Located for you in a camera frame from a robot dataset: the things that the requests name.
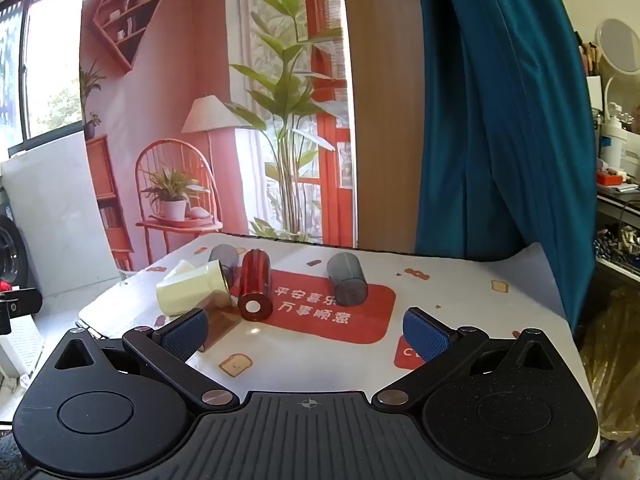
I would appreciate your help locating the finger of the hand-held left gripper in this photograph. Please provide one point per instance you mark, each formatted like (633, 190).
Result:
(22, 302)

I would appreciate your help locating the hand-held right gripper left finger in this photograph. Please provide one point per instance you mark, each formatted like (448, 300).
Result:
(182, 334)

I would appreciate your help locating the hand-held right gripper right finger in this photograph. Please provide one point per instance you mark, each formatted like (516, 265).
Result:
(425, 334)

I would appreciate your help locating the brown translucent cup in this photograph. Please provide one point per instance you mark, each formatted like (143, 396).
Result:
(222, 324)

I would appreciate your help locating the cream cup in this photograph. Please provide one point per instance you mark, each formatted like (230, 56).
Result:
(190, 290)

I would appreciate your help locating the small grey translucent cup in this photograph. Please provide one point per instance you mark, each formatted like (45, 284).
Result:
(225, 255)

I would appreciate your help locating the red cup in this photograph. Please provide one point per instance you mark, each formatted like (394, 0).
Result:
(255, 275)

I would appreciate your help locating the large grey translucent cup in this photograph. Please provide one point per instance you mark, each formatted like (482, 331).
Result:
(346, 275)

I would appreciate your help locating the black round wheel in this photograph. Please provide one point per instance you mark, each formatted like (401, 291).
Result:
(10, 255)

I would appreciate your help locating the white printed tablecloth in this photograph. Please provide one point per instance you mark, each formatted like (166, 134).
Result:
(475, 300)

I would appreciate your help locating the white marble board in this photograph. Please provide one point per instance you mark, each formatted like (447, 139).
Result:
(50, 210)

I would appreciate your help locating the yellow plastic bag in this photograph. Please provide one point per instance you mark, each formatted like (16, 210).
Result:
(615, 360)

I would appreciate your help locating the white cluttered shelf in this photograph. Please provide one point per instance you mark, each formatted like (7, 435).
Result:
(617, 230)

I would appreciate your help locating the wooden panel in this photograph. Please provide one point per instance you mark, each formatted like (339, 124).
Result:
(385, 110)

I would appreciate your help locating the blue curtain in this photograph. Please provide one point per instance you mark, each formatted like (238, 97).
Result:
(500, 110)

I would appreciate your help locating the orange box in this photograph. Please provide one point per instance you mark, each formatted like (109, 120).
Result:
(607, 178)

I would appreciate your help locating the window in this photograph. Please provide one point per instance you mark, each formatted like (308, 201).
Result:
(50, 60)

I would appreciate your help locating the white bottle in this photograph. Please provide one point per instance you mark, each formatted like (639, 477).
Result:
(613, 142)

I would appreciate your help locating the round white mirror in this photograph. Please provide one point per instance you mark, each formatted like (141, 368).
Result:
(620, 45)

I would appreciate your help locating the wall poster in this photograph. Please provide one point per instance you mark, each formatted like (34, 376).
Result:
(200, 35)

